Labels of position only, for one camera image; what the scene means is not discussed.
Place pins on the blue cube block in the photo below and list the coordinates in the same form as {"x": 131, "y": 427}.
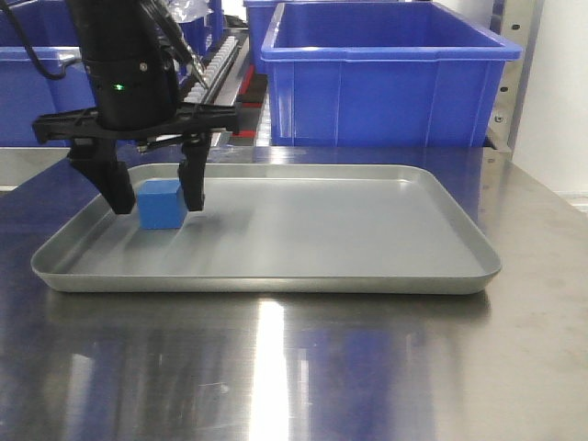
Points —
{"x": 161, "y": 204}

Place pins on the roller conveyor rail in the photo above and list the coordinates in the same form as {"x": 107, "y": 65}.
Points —
{"x": 224, "y": 75}

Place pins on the blue plastic bin rear right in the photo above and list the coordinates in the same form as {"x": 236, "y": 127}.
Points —
{"x": 259, "y": 27}

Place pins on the blue plastic bin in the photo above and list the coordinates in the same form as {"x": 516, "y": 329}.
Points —
{"x": 381, "y": 73}
{"x": 26, "y": 94}
{"x": 259, "y": 27}

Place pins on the clear plastic bag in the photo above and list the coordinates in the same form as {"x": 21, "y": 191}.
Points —
{"x": 185, "y": 11}

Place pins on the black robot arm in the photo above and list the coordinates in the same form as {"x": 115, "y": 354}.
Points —
{"x": 129, "y": 50}

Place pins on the perforated metal shelf upright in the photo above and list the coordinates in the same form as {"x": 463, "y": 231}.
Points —
{"x": 518, "y": 21}

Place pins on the blue plastic bin left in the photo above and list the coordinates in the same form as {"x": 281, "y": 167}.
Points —
{"x": 26, "y": 94}

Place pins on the grey metal tray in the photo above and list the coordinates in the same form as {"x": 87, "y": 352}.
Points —
{"x": 357, "y": 228}

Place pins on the blue plastic bin front right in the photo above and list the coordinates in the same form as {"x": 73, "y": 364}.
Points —
{"x": 381, "y": 73}

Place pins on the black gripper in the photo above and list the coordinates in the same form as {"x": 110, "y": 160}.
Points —
{"x": 137, "y": 98}

